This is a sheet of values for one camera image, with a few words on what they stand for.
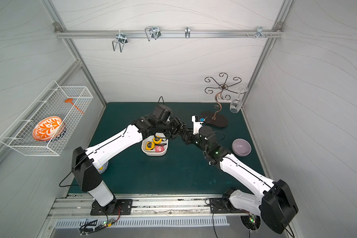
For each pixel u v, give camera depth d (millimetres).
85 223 704
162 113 590
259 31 765
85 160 437
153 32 766
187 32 785
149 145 932
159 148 931
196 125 687
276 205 398
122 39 784
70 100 787
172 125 677
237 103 895
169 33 778
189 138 675
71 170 669
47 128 637
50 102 705
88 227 697
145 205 749
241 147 926
